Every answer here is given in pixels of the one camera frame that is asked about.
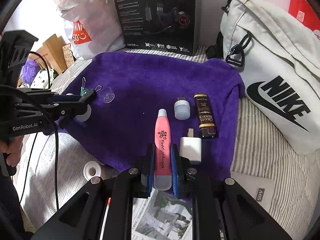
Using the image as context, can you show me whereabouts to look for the purple fleece cloth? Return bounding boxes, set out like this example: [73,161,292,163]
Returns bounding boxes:
[54,52,245,200]

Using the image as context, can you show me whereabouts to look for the white charger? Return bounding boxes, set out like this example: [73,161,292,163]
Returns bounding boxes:
[180,129,202,165]

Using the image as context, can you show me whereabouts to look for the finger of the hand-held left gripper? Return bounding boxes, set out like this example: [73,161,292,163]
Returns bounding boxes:
[17,88,98,103]
[15,102,88,130]

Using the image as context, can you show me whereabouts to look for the white plastic shopping bag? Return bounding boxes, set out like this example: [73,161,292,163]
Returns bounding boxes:
[51,0,125,60]

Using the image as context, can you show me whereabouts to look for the person's left forearm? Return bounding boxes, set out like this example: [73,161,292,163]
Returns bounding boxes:
[0,175,28,240]

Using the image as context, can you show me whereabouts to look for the grey waist bag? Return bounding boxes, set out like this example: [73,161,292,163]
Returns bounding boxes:
[220,0,320,155]

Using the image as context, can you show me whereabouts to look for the wooden nightstand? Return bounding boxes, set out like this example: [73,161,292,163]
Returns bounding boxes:
[32,34,68,75]

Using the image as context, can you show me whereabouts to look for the white spotted plush toy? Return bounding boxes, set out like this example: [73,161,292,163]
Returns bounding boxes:
[32,69,59,89]

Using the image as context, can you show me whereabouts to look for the clear plastic cap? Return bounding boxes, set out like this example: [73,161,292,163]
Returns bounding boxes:
[99,86,116,104]

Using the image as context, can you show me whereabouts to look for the small white night light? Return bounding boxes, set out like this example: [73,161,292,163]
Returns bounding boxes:
[174,96,192,120]

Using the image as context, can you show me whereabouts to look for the red paper bag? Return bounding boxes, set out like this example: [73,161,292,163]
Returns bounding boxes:
[287,0,320,44]

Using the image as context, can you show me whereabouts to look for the patterned box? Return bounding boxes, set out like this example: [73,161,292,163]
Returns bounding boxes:
[62,44,75,67]

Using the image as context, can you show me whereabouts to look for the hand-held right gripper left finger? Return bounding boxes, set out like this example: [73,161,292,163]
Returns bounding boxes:
[37,144,155,240]

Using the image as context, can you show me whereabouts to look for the newspaper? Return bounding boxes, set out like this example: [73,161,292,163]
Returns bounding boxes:
[20,130,195,240]

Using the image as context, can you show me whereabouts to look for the black headset box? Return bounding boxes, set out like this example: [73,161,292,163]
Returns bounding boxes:
[111,0,202,55]

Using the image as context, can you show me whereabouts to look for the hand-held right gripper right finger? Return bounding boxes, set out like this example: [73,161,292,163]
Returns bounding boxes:
[171,144,292,240]

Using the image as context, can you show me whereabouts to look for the purple plush toy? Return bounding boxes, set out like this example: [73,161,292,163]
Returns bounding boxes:
[21,59,40,84]

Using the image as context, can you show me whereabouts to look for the green binder clip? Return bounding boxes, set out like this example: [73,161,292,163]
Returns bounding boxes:
[79,77,103,98]

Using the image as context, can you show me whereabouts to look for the striped bed sheet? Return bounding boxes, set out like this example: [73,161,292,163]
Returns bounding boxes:
[50,44,320,230]

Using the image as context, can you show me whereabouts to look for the black cable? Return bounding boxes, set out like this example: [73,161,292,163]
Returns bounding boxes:
[0,51,60,210]

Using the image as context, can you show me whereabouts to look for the person's left hand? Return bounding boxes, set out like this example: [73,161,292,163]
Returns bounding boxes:
[0,136,24,167]

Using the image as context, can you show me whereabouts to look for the pink ear pick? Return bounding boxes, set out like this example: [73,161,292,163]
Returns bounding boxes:
[154,109,173,190]

